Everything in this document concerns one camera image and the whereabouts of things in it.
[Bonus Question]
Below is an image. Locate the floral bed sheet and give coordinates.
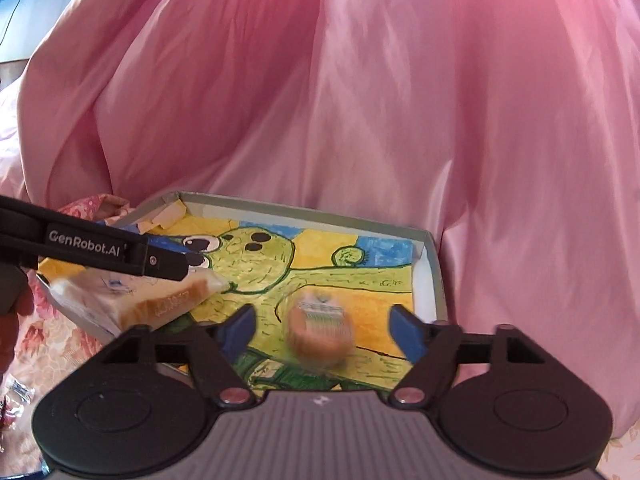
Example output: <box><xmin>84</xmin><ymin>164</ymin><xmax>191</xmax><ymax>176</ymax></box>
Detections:
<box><xmin>0</xmin><ymin>192</ymin><xmax>640</xmax><ymax>480</ymax></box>

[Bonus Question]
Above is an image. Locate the clear plastic wrapper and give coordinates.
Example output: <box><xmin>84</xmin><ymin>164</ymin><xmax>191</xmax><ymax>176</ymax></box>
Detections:
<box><xmin>4</xmin><ymin>377</ymin><xmax>35</xmax><ymax>407</ymax></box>

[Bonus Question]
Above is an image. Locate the thin dark cable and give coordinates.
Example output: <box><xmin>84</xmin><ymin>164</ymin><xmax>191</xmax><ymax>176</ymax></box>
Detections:
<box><xmin>1</xmin><ymin>0</ymin><xmax>23</xmax><ymax>38</ymax></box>

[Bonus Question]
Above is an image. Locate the sliced bread packet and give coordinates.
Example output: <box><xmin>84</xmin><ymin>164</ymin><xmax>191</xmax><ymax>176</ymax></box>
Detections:
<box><xmin>40</xmin><ymin>264</ymin><xmax>229</xmax><ymax>339</ymax></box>

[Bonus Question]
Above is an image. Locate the light blue cloth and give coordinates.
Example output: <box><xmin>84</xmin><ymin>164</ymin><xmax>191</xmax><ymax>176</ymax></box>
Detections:
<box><xmin>0</xmin><ymin>0</ymin><xmax>68</xmax><ymax>61</ymax></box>

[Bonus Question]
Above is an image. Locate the person's left hand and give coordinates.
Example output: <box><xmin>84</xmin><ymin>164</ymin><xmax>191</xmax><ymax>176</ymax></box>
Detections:
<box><xmin>0</xmin><ymin>292</ymin><xmax>34</xmax><ymax>377</ymax></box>

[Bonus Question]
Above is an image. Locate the cream cardboard scrap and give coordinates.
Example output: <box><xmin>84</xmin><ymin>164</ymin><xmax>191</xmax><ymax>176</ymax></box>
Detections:
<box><xmin>136</xmin><ymin>199</ymin><xmax>190</xmax><ymax>234</ymax></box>

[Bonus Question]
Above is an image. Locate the pink satin curtain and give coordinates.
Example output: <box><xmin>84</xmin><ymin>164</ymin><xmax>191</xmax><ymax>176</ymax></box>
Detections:
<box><xmin>17</xmin><ymin>0</ymin><xmax>640</xmax><ymax>443</ymax></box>

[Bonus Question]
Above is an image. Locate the brown wooden headboard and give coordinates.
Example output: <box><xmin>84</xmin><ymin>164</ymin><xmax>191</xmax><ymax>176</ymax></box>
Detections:
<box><xmin>0</xmin><ymin>61</ymin><xmax>31</xmax><ymax>86</ymax></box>

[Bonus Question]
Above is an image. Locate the round orange cake packet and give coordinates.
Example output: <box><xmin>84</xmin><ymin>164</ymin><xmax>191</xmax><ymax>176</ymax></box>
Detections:
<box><xmin>282</xmin><ymin>287</ymin><xmax>357</xmax><ymax>372</ymax></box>

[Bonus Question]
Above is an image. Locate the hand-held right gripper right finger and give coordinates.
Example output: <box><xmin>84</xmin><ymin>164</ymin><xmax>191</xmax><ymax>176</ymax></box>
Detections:
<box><xmin>387</xmin><ymin>304</ymin><xmax>548</xmax><ymax>407</ymax></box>

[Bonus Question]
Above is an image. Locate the pink duvet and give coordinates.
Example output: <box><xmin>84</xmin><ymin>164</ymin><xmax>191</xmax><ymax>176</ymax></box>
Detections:
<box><xmin>0</xmin><ymin>80</ymin><xmax>31</xmax><ymax>201</ymax></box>

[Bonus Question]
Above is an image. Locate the grey cardboard box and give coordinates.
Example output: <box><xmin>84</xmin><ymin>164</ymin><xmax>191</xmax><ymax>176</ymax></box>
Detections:
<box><xmin>37</xmin><ymin>189</ymin><xmax>449</xmax><ymax>397</ymax></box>

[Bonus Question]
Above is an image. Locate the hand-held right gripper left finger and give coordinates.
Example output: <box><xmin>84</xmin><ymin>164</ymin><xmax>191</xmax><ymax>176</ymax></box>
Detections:
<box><xmin>102</xmin><ymin>304</ymin><xmax>257</xmax><ymax>407</ymax></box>

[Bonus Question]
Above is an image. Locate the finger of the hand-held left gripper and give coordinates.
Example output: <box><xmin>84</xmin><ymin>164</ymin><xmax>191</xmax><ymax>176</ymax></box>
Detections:
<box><xmin>145</xmin><ymin>242</ymin><xmax>193</xmax><ymax>282</ymax></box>

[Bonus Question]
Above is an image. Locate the green cartoon drawing sheet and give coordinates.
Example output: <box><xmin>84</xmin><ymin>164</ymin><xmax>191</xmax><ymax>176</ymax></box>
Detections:
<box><xmin>40</xmin><ymin>214</ymin><xmax>420</xmax><ymax>395</ymax></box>

